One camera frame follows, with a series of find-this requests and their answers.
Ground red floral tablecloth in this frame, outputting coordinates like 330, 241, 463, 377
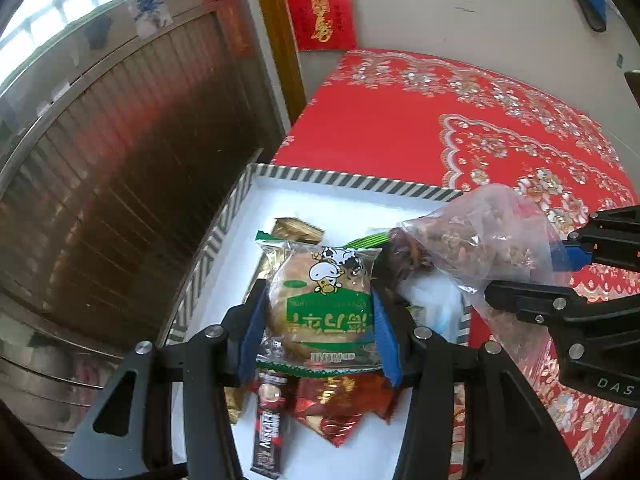
270, 49, 640, 480

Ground white box with striped rim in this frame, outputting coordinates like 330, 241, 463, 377
160, 162, 471, 480

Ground brown slatted door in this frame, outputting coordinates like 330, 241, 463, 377
0, 10, 286, 436

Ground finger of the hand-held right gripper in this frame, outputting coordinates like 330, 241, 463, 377
552, 205, 640, 273
483, 280, 640, 328

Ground clear dried dates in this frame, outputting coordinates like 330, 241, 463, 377
387, 227, 436, 273

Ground red date snack packet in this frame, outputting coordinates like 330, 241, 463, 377
292, 375, 366, 448

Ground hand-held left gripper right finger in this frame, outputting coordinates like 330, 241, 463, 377
370, 282, 568, 480

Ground green grape snack packet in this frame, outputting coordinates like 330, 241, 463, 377
345, 227, 391, 251

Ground red paper door strip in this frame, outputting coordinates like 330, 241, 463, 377
187, 0, 253, 58

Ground gold foil snack packet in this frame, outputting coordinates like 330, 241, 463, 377
225, 216, 323, 423

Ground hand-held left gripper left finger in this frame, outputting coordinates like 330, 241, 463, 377
62, 277, 271, 480

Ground clear green pastry packet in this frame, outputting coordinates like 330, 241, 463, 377
255, 230, 386, 376

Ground window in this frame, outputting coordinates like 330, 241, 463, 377
0, 0, 211, 61

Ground wooden door frame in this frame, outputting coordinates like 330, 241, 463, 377
248, 0, 307, 126

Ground black coffee stick packet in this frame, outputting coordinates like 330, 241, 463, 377
250, 370, 293, 478

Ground red wall poster gold print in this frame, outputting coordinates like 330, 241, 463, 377
279, 0, 358, 52

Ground clear plastic bag of nuts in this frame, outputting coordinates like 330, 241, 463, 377
390, 183, 571, 361

